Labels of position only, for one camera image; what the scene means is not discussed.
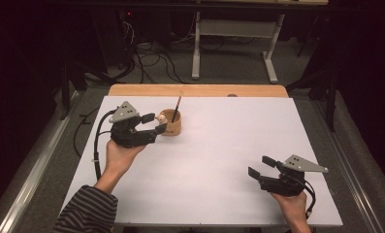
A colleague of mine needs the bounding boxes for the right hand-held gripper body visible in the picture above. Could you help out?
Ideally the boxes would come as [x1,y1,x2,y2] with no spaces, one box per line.
[257,154,330,198]

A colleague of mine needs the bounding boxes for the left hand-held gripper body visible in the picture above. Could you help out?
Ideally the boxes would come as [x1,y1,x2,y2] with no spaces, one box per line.
[108,100,158,150]

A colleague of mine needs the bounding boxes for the wooden cup with small figure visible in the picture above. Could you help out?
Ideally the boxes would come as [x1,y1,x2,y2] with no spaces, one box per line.
[156,108,182,137]

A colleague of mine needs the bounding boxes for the black pen with beige end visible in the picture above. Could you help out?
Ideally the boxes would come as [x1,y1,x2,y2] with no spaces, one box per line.
[171,93,184,123]

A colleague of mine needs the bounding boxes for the person's right hand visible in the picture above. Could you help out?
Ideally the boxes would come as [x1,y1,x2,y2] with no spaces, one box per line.
[271,191,310,225]

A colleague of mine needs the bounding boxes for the person's left hand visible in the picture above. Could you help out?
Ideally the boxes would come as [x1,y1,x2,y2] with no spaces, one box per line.
[103,139,146,188]

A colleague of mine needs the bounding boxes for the white table mat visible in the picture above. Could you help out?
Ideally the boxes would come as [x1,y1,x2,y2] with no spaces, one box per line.
[59,95,343,227]

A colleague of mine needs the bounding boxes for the wooden table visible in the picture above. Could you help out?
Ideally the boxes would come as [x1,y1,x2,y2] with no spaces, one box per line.
[108,83,290,99]

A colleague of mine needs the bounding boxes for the black metal stand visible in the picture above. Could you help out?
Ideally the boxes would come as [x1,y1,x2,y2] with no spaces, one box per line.
[285,16,340,132]
[58,59,116,121]

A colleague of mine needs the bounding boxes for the dark computer tower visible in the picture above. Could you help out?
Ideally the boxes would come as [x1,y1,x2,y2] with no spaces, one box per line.
[92,8,140,71]

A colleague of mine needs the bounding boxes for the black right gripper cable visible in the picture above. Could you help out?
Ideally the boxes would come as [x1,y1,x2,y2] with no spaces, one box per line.
[288,174,317,221]

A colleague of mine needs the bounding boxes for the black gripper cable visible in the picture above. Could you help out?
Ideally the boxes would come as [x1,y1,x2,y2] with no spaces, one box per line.
[93,109,118,182]
[288,174,317,221]

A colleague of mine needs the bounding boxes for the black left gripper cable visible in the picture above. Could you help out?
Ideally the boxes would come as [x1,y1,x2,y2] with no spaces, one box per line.
[93,109,118,182]

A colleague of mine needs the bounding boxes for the metal floor rail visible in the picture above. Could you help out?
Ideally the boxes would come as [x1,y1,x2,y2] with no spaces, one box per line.
[0,90,81,233]
[311,100,385,233]

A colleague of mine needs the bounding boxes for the black floor cable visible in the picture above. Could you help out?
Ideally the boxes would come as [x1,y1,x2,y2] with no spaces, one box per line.
[72,106,101,159]

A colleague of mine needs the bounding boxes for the tangle of floor cables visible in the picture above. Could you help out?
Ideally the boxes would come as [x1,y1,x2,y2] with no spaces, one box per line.
[115,18,196,85]

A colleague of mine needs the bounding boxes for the white desk frame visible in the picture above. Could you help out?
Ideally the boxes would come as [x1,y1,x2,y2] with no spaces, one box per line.
[191,11,286,84]

